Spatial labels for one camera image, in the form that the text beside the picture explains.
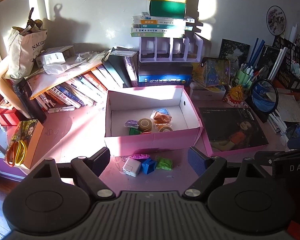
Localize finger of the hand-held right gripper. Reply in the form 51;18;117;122
254;149;300;165

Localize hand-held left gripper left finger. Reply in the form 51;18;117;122
25;147;116;202

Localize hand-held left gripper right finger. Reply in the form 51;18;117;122
182;146;274;201

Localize green snack packet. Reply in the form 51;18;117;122
155;156;174;172

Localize white charger plug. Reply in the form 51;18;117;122
122;157;142;178

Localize pink cardboard box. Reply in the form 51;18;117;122
104;85;203;157

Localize black portrait box lid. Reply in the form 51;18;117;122
195;106;269;158

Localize small blue plastic block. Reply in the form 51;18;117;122
141;157;157;175

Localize pink desktop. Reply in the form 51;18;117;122
0;87;300;195

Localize purple snack packet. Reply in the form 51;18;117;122
124;119;140;129

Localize orange snack packet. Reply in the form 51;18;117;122
150;108;173;125

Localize pile of papers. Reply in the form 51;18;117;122
266;87;300;130

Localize white green banded marker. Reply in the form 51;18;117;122
47;106;75;114

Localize small white box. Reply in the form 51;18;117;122
190;82;227;100

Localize orange figurine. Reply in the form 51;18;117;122
224;85;247;105

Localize row of leaning books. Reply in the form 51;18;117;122
34;55;138;112

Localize printed portrait carton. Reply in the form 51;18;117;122
4;119;44;169

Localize green pen holder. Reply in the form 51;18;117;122
235;64;261;88

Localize blue spine book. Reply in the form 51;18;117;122
138;75;192;87

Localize starry transparent pouch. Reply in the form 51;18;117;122
192;57;231;88

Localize orange edged white folder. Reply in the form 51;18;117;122
27;60;106;99

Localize black thermos bottle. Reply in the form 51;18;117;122
12;77;47;124

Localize black mesh file rack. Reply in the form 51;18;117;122
272;35;300;90

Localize clear plastic bag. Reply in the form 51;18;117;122
44;51;108;75

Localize red box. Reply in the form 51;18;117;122
0;106;24;127

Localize lilac compartment organizer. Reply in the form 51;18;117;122
139;33;205;63

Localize blue rods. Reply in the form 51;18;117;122
247;38;265;67

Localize clear plastic case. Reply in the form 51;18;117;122
110;50;138;57

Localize dark picture card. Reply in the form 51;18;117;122
219;39;250;68

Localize white medicine box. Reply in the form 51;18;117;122
35;51;66;68

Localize canvas tote bag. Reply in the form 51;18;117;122
5;7;48;79

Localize stack of paperback books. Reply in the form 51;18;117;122
131;11;195;38

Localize green box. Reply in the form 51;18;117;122
149;0;187;19

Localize yellow handled scissors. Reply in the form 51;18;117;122
6;140;28;167

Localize round wall plate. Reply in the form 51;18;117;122
266;6;287;35

